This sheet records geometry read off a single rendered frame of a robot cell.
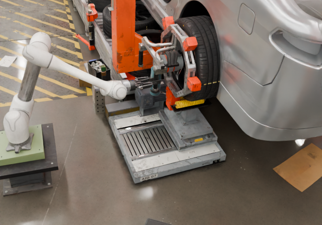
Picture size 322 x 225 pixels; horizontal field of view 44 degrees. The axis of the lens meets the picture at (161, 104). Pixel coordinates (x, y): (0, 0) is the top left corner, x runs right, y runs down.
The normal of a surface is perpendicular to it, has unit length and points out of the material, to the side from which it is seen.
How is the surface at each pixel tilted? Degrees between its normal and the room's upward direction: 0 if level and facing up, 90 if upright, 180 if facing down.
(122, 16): 90
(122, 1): 90
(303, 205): 0
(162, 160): 0
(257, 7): 81
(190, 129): 0
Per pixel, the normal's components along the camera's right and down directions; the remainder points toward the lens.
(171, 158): 0.06, -0.78
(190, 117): 0.36, 0.59
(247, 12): -0.93, 0.18
